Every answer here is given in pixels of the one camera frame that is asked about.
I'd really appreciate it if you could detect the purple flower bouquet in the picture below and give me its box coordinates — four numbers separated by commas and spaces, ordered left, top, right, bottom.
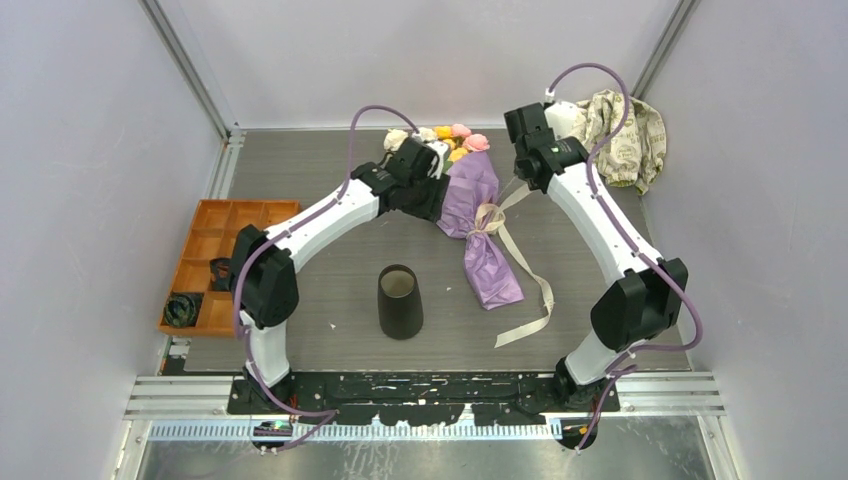
383, 124, 524, 310

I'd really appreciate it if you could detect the cream ribbon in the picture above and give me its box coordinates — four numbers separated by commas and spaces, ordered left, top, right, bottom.
467, 185, 555, 349

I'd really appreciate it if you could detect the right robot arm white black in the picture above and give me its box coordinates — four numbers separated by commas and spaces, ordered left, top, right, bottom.
504, 103, 688, 411

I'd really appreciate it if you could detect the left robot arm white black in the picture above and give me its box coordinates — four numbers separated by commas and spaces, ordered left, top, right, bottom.
228, 135, 450, 413

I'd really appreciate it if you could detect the dark cylindrical vase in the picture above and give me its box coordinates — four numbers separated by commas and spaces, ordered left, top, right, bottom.
377, 264, 424, 340

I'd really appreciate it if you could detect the patterned cream cloth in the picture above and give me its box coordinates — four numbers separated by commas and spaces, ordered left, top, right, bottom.
570, 90, 667, 196

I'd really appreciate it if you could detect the orange compartment tray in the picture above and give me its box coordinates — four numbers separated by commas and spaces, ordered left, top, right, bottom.
158, 199, 301, 338

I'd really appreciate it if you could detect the rolled dark fabric middle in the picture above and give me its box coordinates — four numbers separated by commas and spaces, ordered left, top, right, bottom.
208, 257, 230, 292

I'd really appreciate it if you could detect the rolled dark fabric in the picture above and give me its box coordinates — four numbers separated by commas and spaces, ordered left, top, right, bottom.
208, 257, 230, 292
163, 292, 203, 329

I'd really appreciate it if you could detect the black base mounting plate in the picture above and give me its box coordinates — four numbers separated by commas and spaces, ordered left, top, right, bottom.
227, 370, 621, 429

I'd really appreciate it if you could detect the rolled dark fabric left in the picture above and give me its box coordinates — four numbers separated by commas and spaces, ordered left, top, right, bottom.
163, 292, 203, 329

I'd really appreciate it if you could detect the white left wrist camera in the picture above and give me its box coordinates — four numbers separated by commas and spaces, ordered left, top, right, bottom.
426, 140, 452, 179

